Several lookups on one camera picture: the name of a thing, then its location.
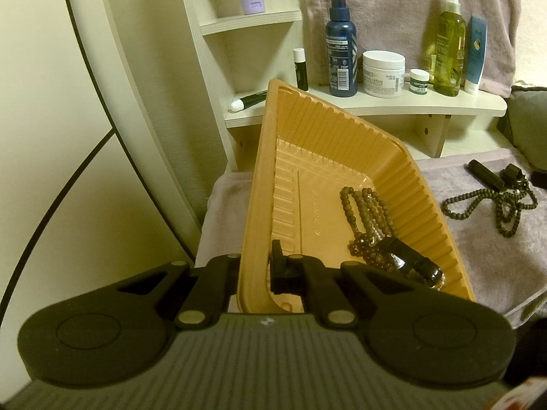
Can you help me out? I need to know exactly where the grey cushion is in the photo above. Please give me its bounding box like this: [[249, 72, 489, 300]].
[[497, 86, 547, 173]]

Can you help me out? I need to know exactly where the black tube with white cap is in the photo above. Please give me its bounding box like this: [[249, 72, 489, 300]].
[[229, 90, 268, 113]]

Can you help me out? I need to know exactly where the blue and white tube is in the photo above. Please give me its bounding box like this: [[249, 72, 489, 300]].
[[465, 15, 488, 95]]

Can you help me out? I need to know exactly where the orange plastic tray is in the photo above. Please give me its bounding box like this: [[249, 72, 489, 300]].
[[237, 80, 476, 314]]

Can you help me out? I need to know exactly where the dark blue spray bottle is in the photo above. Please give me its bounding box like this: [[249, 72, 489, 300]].
[[325, 0, 358, 97]]

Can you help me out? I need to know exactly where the black white lip balm stick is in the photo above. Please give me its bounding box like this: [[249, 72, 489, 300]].
[[293, 47, 309, 91]]

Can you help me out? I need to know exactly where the small green-label jar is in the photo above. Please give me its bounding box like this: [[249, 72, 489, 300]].
[[409, 69, 430, 95]]

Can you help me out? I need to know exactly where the black leather watch strap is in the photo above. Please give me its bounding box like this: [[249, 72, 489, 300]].
[[375, 236, 444, 289]]

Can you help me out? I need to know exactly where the black leather cuff bracelet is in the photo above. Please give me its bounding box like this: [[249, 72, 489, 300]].
[[498, 163, 527, 187]]

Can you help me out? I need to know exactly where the black rectangular clip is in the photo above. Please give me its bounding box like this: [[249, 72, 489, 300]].
[[465, 159, 505, 192]]

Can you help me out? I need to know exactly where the green oil spray bottle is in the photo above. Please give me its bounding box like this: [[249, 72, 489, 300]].
[[431, 0, 466, 97]]

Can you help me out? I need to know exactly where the cream wooden shelf unit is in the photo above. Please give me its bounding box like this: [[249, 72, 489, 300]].
[[174, 0, 508, 172]]

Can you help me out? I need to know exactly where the lilac plush table cloth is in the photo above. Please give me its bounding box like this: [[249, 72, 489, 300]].
[[195, 148, 547, 330]]

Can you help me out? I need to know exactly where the hanging lilac towel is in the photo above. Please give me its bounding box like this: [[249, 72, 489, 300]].
[[304, 0, 521, 97]]

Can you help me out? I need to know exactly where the dark green bead necklace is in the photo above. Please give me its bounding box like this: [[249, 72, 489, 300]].
[[440, 178, 540, 238]]

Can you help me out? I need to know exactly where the white cream jar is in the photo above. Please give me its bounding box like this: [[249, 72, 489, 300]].
[[362, 50, 405, 98]]

